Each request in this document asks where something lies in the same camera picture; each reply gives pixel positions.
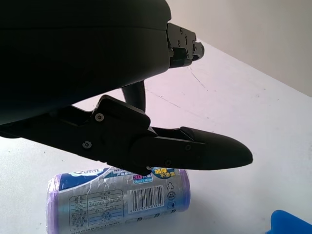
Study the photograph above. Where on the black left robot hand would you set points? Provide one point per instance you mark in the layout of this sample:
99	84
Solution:
73	53

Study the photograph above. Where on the purple garbage bag roll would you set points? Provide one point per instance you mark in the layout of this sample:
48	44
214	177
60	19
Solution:
109	204

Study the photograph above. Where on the blue plastic tray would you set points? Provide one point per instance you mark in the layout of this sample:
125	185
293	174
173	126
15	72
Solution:
290	223

